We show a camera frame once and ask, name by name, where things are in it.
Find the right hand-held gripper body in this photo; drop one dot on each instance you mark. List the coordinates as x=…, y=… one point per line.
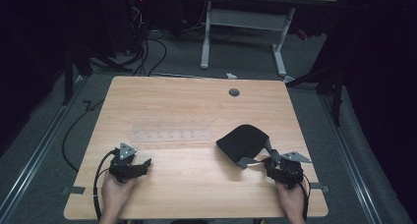
x=288, y=170

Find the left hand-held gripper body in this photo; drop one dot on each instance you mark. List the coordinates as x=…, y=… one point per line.
x=124, y=166

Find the black cloth pouch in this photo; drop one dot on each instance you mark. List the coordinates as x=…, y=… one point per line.
x=242, y=143

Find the person's left hand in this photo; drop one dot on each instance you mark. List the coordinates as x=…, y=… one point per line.
x=114, y=194

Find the person's right hand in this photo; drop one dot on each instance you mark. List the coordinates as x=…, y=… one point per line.
x=291, y=201

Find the grey tape strip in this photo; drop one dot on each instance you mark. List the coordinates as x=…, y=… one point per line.
x=74, y=190
x=319, y=186

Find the round grey table grommet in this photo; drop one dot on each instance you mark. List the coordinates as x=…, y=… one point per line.
x=234, y=92

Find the white paper scrap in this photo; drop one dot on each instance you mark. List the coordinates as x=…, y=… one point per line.
x=231, y=75

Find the black metal stand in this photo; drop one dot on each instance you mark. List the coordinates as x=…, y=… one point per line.
x=331, y=83
x=70, y=73

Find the small red object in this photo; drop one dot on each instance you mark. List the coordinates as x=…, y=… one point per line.
x=302, y=34

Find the white-framed desk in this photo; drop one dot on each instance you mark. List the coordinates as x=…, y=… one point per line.
x=246, y=19

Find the metal floor rail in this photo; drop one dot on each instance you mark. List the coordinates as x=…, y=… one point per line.
x=350, y=158
x=36, y=155

